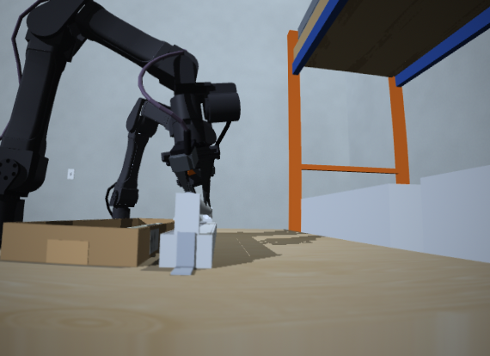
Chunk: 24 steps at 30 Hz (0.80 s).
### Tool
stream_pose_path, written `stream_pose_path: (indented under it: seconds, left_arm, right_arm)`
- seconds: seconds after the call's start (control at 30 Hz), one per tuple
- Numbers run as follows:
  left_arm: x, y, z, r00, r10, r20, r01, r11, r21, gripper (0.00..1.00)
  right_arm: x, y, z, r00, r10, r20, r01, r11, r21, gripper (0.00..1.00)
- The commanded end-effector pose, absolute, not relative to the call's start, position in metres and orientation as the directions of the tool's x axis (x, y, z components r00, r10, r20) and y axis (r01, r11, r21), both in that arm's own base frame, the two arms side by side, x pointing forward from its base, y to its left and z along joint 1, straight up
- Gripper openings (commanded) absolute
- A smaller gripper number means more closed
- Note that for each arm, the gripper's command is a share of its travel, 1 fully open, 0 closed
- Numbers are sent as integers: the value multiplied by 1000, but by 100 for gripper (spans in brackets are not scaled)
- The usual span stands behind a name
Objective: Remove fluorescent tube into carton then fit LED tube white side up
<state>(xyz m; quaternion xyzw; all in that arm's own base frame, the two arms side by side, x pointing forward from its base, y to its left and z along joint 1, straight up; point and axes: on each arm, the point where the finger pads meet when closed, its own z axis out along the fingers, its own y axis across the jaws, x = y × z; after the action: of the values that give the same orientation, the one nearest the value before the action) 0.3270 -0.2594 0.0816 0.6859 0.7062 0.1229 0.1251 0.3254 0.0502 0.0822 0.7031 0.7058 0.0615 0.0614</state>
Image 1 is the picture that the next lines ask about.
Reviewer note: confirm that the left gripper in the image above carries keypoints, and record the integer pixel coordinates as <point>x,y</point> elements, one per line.
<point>194,182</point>

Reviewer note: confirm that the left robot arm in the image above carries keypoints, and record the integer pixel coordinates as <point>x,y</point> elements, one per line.
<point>125,193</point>

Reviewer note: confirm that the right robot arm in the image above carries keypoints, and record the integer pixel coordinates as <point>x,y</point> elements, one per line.
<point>23,163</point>

